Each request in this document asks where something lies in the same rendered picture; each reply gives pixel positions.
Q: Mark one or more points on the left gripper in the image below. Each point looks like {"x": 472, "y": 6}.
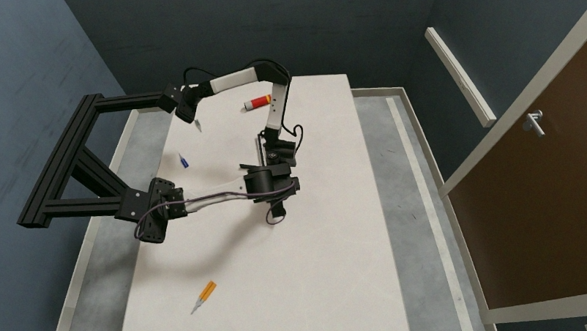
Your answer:
{"x": 270, "y": 162}

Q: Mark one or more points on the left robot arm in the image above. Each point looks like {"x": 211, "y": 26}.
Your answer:
{"x": 265, "y": 72}

